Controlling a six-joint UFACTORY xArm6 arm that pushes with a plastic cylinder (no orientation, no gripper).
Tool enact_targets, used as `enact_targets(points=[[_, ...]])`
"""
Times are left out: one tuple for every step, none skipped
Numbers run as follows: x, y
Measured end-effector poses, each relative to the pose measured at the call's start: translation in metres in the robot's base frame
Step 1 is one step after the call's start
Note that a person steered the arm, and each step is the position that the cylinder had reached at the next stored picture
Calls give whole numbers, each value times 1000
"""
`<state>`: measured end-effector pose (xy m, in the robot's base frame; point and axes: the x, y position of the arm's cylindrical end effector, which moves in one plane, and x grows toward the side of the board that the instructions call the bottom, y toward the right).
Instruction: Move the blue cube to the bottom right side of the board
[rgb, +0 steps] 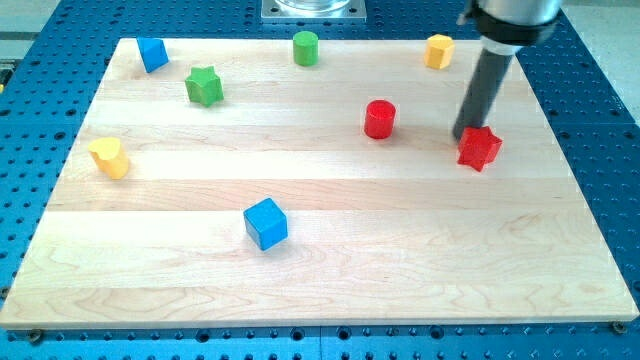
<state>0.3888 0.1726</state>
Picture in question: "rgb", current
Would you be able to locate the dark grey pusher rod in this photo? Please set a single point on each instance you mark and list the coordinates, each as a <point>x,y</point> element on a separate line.
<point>481,92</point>

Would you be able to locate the blue cube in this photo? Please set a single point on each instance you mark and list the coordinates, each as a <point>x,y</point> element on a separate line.
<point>266,224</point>

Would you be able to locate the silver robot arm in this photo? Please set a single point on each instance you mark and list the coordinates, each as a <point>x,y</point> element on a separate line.
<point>506,27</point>

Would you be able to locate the wooden board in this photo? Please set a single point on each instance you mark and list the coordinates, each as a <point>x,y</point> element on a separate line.
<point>391,231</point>

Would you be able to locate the yellow hexagon block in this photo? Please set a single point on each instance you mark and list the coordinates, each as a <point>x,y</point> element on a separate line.
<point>439,51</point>

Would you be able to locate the red star block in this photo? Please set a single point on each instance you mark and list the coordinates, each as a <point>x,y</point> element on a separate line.
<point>478,147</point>

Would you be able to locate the red cylinder block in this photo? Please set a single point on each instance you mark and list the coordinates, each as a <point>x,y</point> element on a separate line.
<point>379,119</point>

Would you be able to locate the green cylinder block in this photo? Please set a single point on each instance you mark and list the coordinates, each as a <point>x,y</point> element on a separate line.
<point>305,48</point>

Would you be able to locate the green star block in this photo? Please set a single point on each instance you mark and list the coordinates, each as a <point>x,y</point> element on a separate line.
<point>204,86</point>

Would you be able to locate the blue triangular block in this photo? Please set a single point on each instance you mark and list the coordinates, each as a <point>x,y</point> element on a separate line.
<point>153,53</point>

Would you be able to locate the yellow heart block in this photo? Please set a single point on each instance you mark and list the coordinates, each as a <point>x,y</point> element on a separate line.
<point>110,157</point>

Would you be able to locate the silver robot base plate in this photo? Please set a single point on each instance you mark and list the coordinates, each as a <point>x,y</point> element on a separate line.
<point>312,10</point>

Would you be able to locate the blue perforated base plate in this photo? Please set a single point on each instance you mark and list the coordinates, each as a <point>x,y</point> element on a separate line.
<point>58,52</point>

